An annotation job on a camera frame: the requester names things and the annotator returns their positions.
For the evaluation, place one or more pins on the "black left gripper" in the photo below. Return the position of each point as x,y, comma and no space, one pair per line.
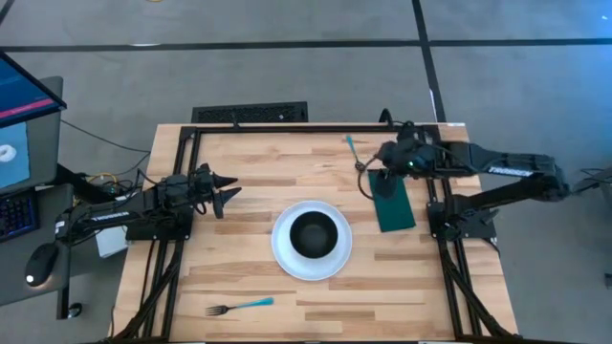
204,184

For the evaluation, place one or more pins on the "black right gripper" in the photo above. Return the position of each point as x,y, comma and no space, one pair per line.
406,156

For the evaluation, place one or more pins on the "dark green cloth napkin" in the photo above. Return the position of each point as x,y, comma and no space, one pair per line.
399,212

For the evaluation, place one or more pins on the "black bowl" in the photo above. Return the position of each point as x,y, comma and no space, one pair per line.
313,234

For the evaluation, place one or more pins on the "white round plate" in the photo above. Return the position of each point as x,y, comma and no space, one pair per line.
287,258

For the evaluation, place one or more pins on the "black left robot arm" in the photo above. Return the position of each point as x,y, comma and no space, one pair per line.
115,215

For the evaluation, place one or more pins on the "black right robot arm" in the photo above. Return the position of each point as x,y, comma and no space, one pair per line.
507,165

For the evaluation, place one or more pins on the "white box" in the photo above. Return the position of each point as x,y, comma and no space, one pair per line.
112,243

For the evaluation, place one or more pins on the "grey-backed light blue screen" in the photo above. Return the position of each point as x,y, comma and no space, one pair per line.
45,143

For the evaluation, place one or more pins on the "desk castor wheel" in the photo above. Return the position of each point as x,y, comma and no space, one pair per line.
74,310

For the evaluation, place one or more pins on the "black computer mouse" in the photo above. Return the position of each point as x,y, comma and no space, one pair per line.
42,264

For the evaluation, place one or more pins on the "black backlit keyboard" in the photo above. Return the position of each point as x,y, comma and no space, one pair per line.
16,215

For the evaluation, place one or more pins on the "black computer monitor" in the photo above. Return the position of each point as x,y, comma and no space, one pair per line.
28,95

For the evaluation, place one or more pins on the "grey side desk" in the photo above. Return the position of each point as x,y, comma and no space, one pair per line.
14,291

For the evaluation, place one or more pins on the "black aluminium table frame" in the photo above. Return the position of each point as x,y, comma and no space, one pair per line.
311,129

